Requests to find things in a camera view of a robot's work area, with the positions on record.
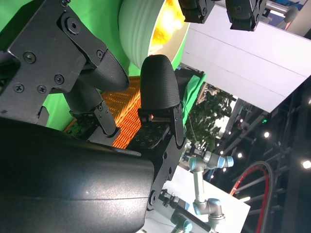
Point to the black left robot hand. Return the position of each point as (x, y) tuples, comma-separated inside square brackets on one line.
[(245, 14)]

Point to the red and black hoop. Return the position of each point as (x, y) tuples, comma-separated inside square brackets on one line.
[(264, 184)]

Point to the green lit exit sign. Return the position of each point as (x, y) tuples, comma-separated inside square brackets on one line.
[(264, 120)]

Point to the pale green ribbed bowl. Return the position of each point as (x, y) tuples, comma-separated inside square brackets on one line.
[(136, 29)]

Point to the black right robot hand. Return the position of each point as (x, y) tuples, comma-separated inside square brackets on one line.
[(73, 189)]

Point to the silver blue industrial robot arm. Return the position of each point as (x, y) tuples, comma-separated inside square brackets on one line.
[(198, 184)]

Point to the orange wicker basket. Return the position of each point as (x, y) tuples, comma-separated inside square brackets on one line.
[(126, 106)]

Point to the green tablecloth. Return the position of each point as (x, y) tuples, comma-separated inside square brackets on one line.
[(102, 24)]

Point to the green leafy plant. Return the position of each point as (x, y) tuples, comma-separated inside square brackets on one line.
[(209, 114)]

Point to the black backdrop curtain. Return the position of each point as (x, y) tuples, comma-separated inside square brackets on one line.
[(187, 77)]

